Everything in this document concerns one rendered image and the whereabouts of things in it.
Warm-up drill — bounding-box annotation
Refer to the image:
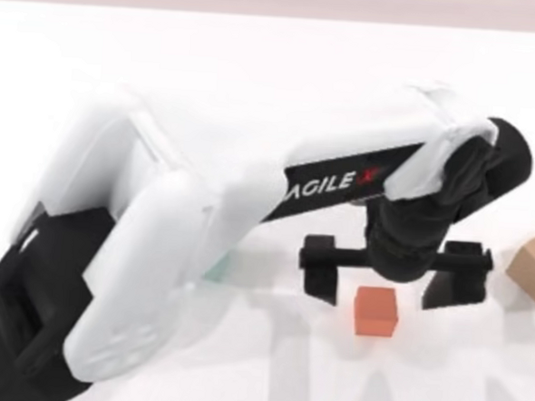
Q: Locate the pale green block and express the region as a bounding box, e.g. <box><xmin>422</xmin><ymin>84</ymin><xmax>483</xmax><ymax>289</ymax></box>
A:
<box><xmin>200</xmin><ymin>249</ymin><xmax>233</xmax><ymax>285</ymax></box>

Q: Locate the red cube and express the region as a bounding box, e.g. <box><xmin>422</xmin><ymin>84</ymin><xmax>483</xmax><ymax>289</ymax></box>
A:
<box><xmin>352</xmin><ymin>285</ymin><xmax>402</xmax><ymax>339</ymax></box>

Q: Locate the tan box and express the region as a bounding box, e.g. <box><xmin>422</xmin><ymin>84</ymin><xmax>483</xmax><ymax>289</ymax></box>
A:
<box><xmin>502</xmin><ymin>218</ymin><xmax>535</xmax><ymax>309</ymax></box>

